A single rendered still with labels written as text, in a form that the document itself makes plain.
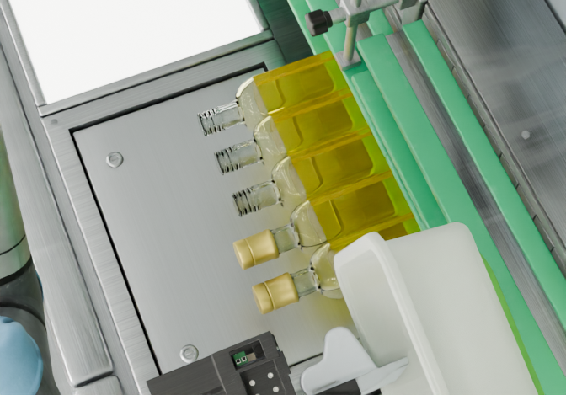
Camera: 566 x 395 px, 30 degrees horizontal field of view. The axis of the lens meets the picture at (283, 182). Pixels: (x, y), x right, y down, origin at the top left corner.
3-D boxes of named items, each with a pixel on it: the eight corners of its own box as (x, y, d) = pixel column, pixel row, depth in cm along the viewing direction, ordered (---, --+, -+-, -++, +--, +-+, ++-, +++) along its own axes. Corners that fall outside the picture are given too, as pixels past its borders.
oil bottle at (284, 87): (386, 50, 135) (230, 104, 131) (391, 26, 130) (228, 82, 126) (404, 86, 133) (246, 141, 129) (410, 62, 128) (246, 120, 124)
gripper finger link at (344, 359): (389, 305, 87) (285, 347, 86) (417, 373, 86) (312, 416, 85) (386, 307, 90) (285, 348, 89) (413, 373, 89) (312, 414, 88)
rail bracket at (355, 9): (395, 33, 128) (300, 66, 126) (413, -54, 113) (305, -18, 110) (405, 52, 127) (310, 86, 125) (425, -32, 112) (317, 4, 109)
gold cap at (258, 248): (266, 222, 120) (230, 236, 120) (278, 246, 118) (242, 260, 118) (269, 239, 123) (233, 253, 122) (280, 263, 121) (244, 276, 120)
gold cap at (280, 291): (294, 297, 120) (258, 311, 120) (284, 269, 120) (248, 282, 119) (301, 304, 117) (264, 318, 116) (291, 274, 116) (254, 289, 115)
